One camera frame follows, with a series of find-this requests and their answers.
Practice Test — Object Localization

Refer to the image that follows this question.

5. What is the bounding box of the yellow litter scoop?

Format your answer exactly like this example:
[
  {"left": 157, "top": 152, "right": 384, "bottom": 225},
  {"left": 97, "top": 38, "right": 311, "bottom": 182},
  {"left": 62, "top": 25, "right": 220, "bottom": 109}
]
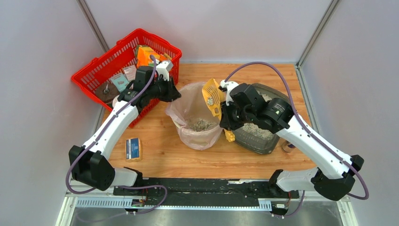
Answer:
[{"left": 201, "top": 78, "right": 236, "bottom": 143}]

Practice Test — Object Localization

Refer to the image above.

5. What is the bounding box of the white bin with bag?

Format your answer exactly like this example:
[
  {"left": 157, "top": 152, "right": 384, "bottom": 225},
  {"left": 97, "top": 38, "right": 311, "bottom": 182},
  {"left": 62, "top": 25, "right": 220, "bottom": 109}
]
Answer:
[{"left": 165, "top": 82, "right": 222, "bottom": 150}]

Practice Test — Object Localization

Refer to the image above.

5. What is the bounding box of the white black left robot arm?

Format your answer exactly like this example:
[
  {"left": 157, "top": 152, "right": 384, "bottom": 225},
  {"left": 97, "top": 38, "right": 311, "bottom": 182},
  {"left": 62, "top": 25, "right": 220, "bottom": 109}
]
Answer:
[{"left": 65, "top": 61, "right": 181, "bottom": 194}]

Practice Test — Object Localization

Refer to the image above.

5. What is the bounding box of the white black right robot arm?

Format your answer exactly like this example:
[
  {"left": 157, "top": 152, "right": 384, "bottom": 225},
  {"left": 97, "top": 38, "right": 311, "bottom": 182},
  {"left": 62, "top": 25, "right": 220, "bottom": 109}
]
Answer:
[{"left": 219, "top": 81, "right": 364, "bottom": 201}]

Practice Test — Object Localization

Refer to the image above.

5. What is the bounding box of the grey litter box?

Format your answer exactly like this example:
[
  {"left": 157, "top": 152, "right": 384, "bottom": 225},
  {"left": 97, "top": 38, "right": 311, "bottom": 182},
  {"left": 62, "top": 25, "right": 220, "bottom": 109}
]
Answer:
[{"left": 233, "top": 83, "right": 289, "bottom": 154}]

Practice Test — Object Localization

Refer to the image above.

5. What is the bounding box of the cat litter clump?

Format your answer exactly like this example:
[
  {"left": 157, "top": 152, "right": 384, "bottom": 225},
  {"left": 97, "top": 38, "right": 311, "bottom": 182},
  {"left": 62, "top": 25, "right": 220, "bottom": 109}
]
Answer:
[{"left": 207, "top": 97, "right": 214, "bottom": 106}]

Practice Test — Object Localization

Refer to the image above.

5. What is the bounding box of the teal small box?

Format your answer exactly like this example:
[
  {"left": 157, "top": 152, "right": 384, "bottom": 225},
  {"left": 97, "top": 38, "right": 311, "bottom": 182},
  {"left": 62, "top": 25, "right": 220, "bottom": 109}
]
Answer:
[{"left": 110, "top": 73, "right": 129, "bottom": 92}]

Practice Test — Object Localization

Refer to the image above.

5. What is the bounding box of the orange sponge stack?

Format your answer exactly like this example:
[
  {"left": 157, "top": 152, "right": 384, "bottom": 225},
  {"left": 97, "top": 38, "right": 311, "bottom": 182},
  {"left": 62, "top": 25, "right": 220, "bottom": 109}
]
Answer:
[{"left": 135, "top": 45, "right": 172, "bottom": 68}]

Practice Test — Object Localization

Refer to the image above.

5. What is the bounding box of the drink can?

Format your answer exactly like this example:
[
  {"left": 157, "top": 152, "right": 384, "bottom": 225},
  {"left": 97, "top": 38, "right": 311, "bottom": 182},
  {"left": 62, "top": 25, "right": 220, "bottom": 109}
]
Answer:
[{"left": 281, "top": 141, "right": 296, "bottom": 153}]

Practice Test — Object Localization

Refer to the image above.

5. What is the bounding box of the brown round disc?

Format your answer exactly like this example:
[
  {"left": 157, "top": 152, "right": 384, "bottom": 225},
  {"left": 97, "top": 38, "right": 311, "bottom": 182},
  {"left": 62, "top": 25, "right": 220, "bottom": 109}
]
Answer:
[{"left": 95, "top": 82, "right": 120, "bottom": 104}]

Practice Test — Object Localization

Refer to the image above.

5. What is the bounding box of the red shopping basket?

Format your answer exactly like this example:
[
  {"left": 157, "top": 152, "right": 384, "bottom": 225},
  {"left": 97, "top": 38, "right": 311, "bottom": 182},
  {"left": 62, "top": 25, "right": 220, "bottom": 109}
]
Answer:
[{"left": 71, "top": 28, "right": 182, "bottom": 128}]

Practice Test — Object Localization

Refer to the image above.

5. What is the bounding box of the blue yellow sponge pack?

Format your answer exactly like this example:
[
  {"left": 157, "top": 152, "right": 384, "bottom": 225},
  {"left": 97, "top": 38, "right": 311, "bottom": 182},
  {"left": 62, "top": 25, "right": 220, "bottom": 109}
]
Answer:
[{"left": 125, "top": 138, "right": 142, "bottom": 161}]

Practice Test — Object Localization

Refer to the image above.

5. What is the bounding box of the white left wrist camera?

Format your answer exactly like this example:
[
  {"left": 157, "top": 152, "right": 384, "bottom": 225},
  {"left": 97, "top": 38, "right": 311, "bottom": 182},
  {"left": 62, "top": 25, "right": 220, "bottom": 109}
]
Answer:
[{"left": 156, "top": 60, "right": 173, "bottom": 81}]

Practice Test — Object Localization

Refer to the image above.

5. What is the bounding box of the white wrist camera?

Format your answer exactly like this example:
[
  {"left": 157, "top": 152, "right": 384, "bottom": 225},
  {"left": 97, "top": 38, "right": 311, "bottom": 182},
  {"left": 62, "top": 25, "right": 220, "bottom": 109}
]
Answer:
[
  {"left": 220, "top": 80, "right": 239, "bottom": 105},
  {"left": 156, "top": 60, "right": 173, "bottom": 81}
]

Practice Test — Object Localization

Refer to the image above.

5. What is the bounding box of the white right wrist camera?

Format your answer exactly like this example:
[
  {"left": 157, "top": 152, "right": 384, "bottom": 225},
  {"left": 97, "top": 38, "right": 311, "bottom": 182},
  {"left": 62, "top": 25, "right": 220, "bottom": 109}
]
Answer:
[{"left": 220, "top": 80, "right": 239, "bottom": 105}]

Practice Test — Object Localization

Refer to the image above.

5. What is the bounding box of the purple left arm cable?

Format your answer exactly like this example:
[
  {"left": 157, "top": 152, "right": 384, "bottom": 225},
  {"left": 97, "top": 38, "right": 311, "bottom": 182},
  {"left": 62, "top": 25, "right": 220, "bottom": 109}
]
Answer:
[{"left": 64, "top": 55, "right": 169, "bottom": 216}]

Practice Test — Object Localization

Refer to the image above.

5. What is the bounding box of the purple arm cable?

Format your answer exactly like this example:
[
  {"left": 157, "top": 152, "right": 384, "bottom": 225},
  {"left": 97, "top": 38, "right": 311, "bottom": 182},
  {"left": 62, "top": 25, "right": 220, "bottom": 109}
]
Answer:
[
  {"left": 64, "top": 55, "right": 169, "bottom": 216},
  {"left": 224, "top": 61, "right": 370, "bottom": 201}
]

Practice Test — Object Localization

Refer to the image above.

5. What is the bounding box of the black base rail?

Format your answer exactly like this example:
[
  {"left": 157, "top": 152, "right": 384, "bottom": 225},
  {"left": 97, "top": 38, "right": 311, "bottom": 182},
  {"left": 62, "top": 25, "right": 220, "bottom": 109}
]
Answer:
[{"left": 113, "top": 178, "right": 300, "bottom": 207}]

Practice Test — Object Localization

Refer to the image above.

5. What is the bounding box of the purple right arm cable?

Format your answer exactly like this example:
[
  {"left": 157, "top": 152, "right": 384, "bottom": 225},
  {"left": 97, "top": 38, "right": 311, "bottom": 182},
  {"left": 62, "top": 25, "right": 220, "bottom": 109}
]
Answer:
[{"left": 224, "top": 61, "right": 370, "bottom": 201}]

